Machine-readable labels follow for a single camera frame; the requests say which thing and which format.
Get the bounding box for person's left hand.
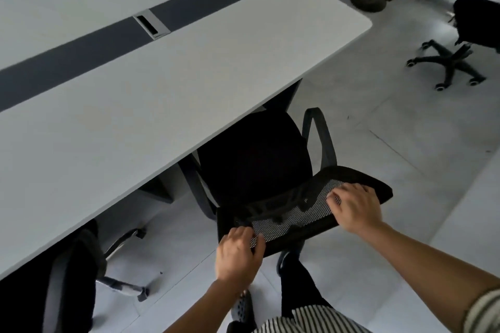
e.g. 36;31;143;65
215;226;267;287

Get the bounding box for person's right hand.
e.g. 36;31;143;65
326;182;385;237

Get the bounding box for black mesh office chair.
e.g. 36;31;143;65
406;0;500;92
178;107;393;277

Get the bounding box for person's left forearm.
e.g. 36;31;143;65
163;278;252;333

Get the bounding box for person's right forearm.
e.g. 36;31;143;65
358;221;491;331

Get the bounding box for person's left black shoe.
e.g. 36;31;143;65
230;289;257;324

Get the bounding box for person's black trousers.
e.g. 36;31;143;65
226;258;333;333

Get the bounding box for person's striped shirt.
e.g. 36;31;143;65
253;287;500;333

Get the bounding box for long white grey table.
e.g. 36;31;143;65
0;0;373;281

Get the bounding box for silver table cable grommet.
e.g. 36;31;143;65
132;9;171;39

